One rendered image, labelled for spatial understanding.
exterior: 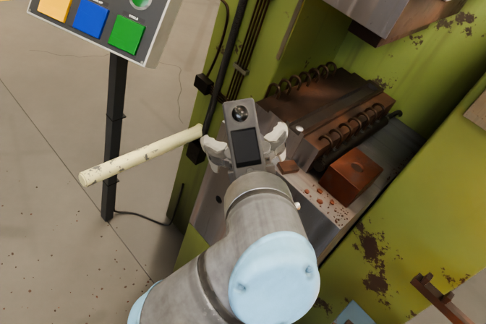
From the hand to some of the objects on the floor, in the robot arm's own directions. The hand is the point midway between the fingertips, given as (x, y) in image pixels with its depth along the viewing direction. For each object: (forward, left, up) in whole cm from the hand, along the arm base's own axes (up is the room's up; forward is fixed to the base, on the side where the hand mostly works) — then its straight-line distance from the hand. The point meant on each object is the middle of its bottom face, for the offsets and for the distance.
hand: (242, 126), depth 68 cm
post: (+31, +50, -108) cm, 122 cm away
